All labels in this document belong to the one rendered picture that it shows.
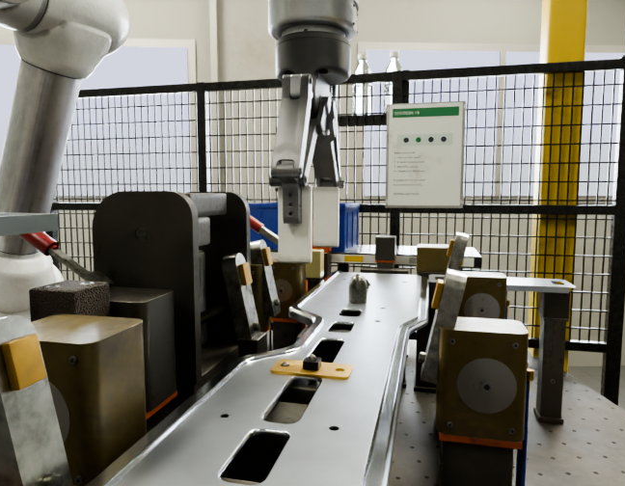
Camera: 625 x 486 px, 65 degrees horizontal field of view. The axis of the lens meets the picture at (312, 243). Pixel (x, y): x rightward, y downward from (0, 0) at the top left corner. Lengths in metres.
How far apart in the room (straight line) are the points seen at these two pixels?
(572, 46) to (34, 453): 1.54
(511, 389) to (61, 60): 0.85
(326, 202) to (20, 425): 0.36
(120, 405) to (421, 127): 1.25
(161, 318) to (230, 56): 2.86
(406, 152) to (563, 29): 0.54
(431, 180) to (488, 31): 2.18
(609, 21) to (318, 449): 3.73
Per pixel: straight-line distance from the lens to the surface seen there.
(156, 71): 3.35
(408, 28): 3.43
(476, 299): 0.89
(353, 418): 0.43
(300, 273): 0.98
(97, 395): 0.41
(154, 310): 0.53
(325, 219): 0.57
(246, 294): 0.68
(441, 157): 1.50
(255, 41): 3.32
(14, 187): 1.07
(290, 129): 0.42
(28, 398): 0.37
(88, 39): 0.99
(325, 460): 0.38
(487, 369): 0.55
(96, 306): 0.51
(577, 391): 1.42
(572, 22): 1.65
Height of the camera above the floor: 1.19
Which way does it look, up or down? 6 degrees down
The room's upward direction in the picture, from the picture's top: straight up
